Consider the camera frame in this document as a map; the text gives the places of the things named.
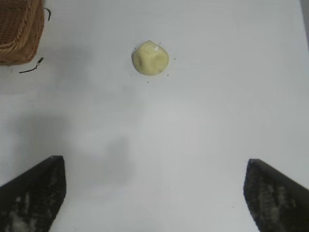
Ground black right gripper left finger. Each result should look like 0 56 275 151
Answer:
0 155 67 232

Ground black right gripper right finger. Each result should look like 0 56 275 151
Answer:
243 158 309 232

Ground orange woven wicker basket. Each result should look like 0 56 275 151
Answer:
0 0 45 65

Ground pale yellow round fruit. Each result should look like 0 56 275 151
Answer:
131 40 169 76

